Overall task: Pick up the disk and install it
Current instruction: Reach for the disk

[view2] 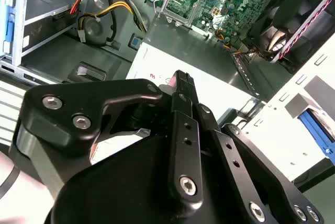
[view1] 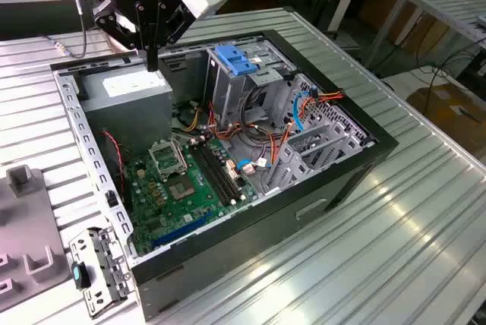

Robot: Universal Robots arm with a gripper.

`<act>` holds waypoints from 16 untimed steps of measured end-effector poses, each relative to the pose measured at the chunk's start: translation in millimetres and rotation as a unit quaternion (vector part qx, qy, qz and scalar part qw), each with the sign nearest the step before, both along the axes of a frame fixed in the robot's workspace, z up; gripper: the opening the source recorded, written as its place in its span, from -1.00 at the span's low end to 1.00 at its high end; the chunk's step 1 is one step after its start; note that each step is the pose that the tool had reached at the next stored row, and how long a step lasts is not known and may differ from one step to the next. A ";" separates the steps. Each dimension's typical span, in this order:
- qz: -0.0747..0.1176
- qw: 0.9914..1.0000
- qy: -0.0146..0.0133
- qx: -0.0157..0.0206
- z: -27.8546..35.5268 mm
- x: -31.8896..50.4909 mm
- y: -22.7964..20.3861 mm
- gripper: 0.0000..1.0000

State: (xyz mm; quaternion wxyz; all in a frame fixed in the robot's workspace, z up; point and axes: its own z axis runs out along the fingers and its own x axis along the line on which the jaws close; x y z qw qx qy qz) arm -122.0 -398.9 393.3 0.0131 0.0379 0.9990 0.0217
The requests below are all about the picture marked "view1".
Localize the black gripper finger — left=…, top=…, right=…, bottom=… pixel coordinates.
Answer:
left=151, top=1, right=195, bottom=72
left=92, top=0, right=153, bottom=72

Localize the blue data wire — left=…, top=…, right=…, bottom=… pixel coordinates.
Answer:
left=235, top=87, right=320, bottom=171

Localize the orange power wire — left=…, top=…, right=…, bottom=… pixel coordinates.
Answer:
left=265, top=87, right=346, bottom=169

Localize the grey metal disk bay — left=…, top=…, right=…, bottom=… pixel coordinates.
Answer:
left=261, top=72, right=377, bottom=195

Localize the blue plastic drive latch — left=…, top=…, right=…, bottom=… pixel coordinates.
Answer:
left=214, top=44, right=260, bottom=77

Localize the grey metal drive cage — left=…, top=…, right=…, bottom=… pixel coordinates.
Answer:
left=203, top=38, right=301, bottom=128

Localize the grey power supply unit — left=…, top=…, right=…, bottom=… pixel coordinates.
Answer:
left=77, top=62, right=175, bottom=155

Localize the metal socket cover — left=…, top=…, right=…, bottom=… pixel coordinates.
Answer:
left=147, top=140, right=190, bottom=181

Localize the black case fan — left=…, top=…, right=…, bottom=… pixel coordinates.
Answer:
left=101, top=131, right=134, bottom=212

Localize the black RAM slot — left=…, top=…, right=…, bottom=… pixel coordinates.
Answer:
left=188, top=143, right=233, bottom=207
left=199, top=139, right=244, bottom=201

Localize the CPU socket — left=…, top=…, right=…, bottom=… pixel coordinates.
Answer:
left=166, top=175, right=198, bottom=203

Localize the green motherboard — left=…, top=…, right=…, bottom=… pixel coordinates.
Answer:
left=123, top=137, right=263, bottom=257

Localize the blue expansion slot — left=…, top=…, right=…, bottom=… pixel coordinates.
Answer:
left=151, top=213, right=213, bottom=249

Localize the grey parts rack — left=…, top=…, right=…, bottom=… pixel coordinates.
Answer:
left=0, top=163, right=73, bottom=313

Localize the black open PC case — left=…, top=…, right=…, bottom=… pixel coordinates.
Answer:
left=49, top=28, right=399, bottom=322

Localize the black latch blue tab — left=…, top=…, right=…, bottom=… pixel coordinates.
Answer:
left=70, top=260, right=92, bottom=290

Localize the metal slat side table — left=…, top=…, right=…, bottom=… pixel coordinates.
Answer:
left=364, top=0, right=486, bottom=71

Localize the brown cardboard box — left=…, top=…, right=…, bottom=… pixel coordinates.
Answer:
left=406, top=81, right=486, bottom=155

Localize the black cable grey plug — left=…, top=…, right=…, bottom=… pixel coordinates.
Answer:
left=41, top=0, right=100, bottom=59

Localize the black wire bundle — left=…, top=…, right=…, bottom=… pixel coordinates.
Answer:
left=238, top=84, right=276, bottom=147

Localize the red black fan wire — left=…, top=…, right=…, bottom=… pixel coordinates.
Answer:
left=101, top=130, right=128, bottom=193

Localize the orange yellow wire bundle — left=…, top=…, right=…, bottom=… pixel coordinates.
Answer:
left=172, top=99, right=274, bottom=151

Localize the hinged metal slot bracket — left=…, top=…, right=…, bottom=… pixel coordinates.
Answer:
left=68, top=226, right=137, bottom=320

